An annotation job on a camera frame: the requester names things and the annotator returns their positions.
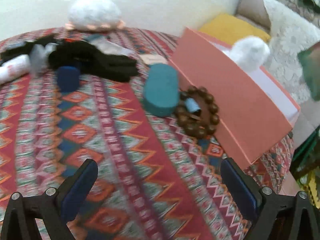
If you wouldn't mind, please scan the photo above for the brown bead bracelet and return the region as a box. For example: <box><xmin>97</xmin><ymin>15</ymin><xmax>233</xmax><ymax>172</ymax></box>
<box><xmin>174</xmin><ymin>86</ymin><xmax>221</xmax><ymax>139</ymax></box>

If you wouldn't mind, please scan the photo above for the dark blue round box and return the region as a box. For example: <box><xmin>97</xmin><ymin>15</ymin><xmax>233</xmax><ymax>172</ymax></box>
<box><xmin>56</xmin><ymin>66</ymin><xmax>80</xmax><ymax>93</ymax></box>

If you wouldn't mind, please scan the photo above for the white pill bottle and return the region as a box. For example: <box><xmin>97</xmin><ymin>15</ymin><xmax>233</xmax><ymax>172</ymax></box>
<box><xmin>0</xmin><ymin>54</ymin><xmax>30</xmax><ymax>85</ymax></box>

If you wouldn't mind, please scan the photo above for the black knit glove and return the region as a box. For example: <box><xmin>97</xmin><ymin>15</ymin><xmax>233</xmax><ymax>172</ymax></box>
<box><xmin>48</xmin><ymin>41</ymin><xmax>139</xmax><ymax>82</ymax></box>

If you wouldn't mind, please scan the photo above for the teal glasses case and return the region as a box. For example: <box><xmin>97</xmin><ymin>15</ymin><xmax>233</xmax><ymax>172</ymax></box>
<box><xmin>142</xmin><ymin>63</ymin><xmax>180</xmax><ymax>117</ymax></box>

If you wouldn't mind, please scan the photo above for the white dog plush red bib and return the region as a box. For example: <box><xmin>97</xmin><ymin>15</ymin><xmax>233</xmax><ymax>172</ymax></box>
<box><xmin>222</xmin><ymin>36</ymin><xmax>270</xmax><ymax>73</ymax></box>

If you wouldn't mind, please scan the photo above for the patterned red bedspread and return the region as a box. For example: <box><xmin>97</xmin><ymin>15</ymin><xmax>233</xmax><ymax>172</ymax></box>
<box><xmin>0</xmin><ymin>27</ymin><xmax>296</xmax><ymax>240</ymax></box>

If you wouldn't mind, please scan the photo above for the salmon pink storage box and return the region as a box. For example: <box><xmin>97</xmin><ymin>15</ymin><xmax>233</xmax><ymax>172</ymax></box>
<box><xmin>169</xmin><ymin>28</ymin><xmax>300</xmax><ymax>169</ymax></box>

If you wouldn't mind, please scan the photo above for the clear packaged item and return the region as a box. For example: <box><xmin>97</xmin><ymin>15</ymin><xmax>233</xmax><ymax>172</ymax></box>
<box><xmin>84</xmin><ymin>34</ymin><xmax>134</xmax><ymax>56</ymax></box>

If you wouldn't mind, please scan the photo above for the small beige card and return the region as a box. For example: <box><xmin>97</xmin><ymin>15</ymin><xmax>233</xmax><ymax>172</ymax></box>
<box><xmin>139</xmin><ymin>54</ymin><xmax>168</xmax><ymax>65</ymax></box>

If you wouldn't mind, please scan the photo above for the white lace pillow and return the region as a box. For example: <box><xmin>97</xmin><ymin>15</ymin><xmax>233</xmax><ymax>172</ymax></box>
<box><xmin>263</xmin><ymin>0</ymin><xmax>319</xmax><ymax>104</ymax></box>

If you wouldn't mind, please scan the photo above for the yellow cushion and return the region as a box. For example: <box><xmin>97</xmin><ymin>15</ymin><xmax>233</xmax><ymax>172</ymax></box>
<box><xmin>199</xmin><ymin>14</ymin><xmax>271</xmax><ymax>45</ymax></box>

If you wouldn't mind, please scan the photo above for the grey hedgehog plush toy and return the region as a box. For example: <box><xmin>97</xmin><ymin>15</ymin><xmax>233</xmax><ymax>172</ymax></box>
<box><xmin>65</xmin><ymin>0</ymin><xmax>125</xmax><ymax>32</ymax></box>

